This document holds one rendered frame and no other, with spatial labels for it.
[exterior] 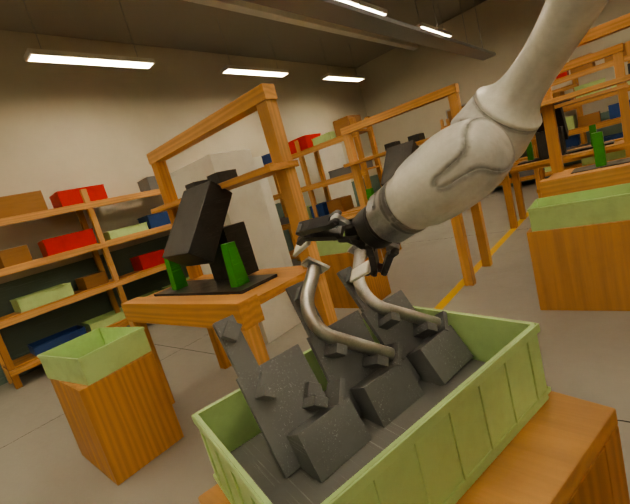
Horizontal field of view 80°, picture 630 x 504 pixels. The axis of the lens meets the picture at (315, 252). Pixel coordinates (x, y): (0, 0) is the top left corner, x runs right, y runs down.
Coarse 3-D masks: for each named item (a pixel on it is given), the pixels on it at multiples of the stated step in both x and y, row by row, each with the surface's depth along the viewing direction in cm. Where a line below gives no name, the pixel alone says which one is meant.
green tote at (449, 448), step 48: (480, 336) 87; (528, 336) 74; (480, 384) 65; (528, 384) 74; (240, 432) 83; (432, 432) 58; (480, 432) 65; (240, 480) 56; (384, 480) 52; (432, 480) 58
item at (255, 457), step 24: (432, 384) 85; (456, 384) 82; (408, 408) 79; (384, 432) 74; (240, 456) 78; (264, 456) 76; (360, 456) 69; (264, 480) 70; (288, 480) 68; (312, 480) 67; (336, 480) 65
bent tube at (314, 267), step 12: (312, 264) 82; (324, 264) 83; (312, 276) 81; (312, 288) 80; (300, 300) 79; (312, 300) 79; (312, 312) 78; (312, 324) 77; (324, 324) 78; (324, 336) 77; (336, 336) 78; (348, 336) 80; (348, 348) 80; (360, 348) 80; (372, 348) 81; (384, 348) 82
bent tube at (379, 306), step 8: (352, 248) 95; (360, 256) 93; (360, 264) 91; (360, 280) 89; (360, 288) 88; (368, 288) 88; (360, 296) 88; (368, 296) 87; (368, 304) 88; (376, 304) 87; (384, 304) 88; (392, 304) 89; (384, 312) 88; (400, 312) 89; (408, 312) 89; (416, 312) 90; (408, 320) 90; (416, 320) 90; (424, 320) 90; (432, 320) 91; (440, 320) 92
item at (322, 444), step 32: (224, 320) 76; (288, 352) 79; (256, 384) 73; (288, 384) 76; (256, 416) 70; (288, 416) 73; (320, 416) 71; (352, 416) 73; (288, 448) 70; (320, 448) 68; (352, 448) 70; (320, 480) 65
